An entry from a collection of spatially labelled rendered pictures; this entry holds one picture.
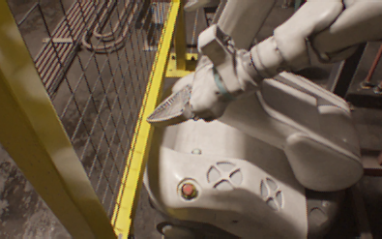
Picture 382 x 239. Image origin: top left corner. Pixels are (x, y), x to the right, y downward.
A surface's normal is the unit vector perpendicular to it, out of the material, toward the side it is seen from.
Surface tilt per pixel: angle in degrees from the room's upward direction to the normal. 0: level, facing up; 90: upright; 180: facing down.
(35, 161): 90
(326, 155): 86
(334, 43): 101
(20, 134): 90
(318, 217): 0
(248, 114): 90
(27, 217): 0
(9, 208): 0
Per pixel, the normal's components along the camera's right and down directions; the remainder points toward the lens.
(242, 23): -0.15, 0.73
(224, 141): -0.03, -0.67
